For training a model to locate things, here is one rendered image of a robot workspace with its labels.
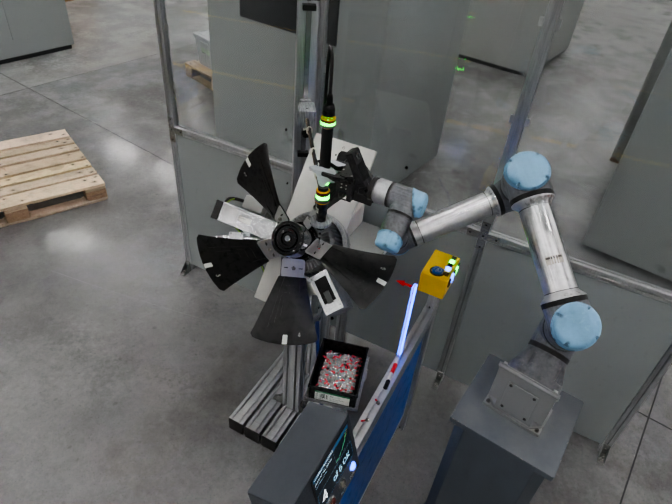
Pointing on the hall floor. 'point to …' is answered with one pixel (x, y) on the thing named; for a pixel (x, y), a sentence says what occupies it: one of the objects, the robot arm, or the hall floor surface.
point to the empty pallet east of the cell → (44, 176)
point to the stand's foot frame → (266, 409)
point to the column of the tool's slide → (302, 80)
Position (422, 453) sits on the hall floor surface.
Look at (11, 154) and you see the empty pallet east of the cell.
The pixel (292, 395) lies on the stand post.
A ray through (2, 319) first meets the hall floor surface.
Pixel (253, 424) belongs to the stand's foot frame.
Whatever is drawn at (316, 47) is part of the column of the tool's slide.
